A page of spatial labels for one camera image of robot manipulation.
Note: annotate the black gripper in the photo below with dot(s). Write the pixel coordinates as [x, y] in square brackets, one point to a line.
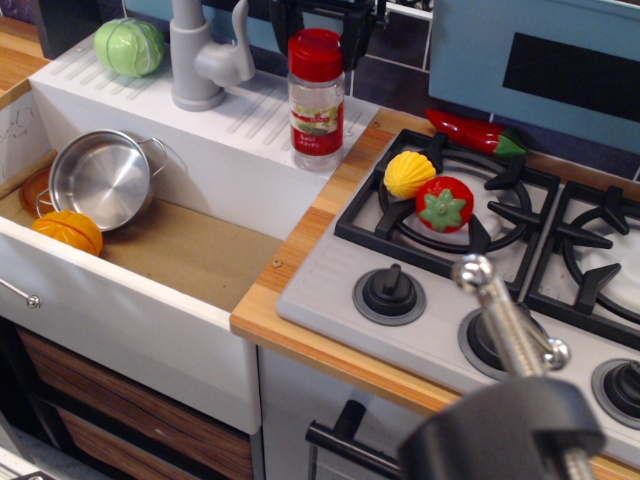
[359, 17]

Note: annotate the red plastic cap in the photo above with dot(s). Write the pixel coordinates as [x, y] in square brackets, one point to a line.
[315, 55]

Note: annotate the clear spice jar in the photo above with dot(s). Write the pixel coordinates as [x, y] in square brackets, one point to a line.
[316, 122]

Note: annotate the grey toy faucet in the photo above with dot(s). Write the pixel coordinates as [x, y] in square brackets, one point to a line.
[201, 67]

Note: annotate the yellow toy corn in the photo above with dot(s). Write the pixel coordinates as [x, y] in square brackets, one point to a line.
[406, 173]

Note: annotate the red toy chili pepper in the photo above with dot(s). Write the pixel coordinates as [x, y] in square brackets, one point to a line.
[478, 135]

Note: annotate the green toy cabbage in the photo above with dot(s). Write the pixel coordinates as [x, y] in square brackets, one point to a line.
[129, 47]

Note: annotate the red toy tomato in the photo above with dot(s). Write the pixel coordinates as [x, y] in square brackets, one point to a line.
[444, 204]

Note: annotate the black left burner grate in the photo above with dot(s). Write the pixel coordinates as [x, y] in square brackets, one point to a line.
[511, 206]

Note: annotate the black burner grate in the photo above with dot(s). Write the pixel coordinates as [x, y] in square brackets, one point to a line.
[511, 206]
[588, 272]

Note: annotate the stainless steel pot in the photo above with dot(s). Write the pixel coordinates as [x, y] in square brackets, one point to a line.
[106, 175]

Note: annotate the black left stove knob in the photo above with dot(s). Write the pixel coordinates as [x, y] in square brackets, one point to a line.
[389, 297]

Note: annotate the black stove knob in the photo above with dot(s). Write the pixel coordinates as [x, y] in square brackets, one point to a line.
[615, 385]
[389, 297]
[478, 346]

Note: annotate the white toy sink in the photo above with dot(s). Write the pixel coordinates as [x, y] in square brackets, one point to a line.
[155, 305]

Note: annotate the orange toy pumpkin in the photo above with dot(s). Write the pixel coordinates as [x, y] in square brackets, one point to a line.
[71, 228]

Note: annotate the black right burner grate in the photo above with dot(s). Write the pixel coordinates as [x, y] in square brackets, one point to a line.
[588, 272]

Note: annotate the black middle stove knob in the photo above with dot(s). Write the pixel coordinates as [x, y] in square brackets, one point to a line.
[478, 346]

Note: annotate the black right stove knob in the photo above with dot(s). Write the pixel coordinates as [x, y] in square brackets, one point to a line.
[615, 385]

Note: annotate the metal towel rail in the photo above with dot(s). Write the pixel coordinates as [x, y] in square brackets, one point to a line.
[32, 301]

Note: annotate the black oven door handle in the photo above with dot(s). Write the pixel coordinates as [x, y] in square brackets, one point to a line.
[335, 453]

